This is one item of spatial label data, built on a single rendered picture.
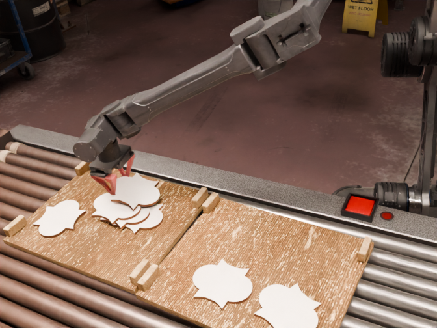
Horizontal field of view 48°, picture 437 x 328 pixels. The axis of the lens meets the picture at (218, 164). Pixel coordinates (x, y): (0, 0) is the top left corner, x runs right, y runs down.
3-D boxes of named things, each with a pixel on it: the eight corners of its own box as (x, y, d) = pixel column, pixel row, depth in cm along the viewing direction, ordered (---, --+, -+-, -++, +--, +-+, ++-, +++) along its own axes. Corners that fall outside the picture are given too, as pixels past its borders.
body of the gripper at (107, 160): (132, 151, 127) (126, 127, 123) (111, 176, 120) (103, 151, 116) (112, 148, 130) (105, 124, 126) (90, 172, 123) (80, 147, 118)
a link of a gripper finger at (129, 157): (141, 175, 133) (133, 146, 127) (127, 192, 127) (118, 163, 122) (119, 171, 135) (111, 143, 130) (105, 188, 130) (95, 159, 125)
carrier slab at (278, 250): (216, 200, 130) (216, 196, 129) (373, 246, 112) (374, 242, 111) (136, 299, 107) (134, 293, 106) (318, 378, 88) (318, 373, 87)
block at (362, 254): (364, 243, 111) (365, 234, 109) (372, 245, 110) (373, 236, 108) (356, 261, 107) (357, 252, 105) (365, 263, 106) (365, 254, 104)
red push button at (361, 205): (350, 199, 126) (351, 194, 125) (374, 204, 123) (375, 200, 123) (344, 214, 122) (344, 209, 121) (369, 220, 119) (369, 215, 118)
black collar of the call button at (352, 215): (348, 196, 127) (348, 191, 126) (378, 203, 124) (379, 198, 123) (340, 215, 122) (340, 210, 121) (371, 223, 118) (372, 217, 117)
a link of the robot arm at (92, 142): (144, 125, 118) (121, 97, 115) (127, 154, 109) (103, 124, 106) (108, 143, 124) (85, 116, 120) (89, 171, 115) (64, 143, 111)
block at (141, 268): (145, 265, 112) (143, 256, 110) (152, 267, 111) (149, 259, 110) (130, 284, 108) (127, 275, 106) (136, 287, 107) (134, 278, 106)
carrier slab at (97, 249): (93, 166, 149) (92, 161, 148) (212, 197, 131) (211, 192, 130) (4, 244, 125) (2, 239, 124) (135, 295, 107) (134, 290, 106)
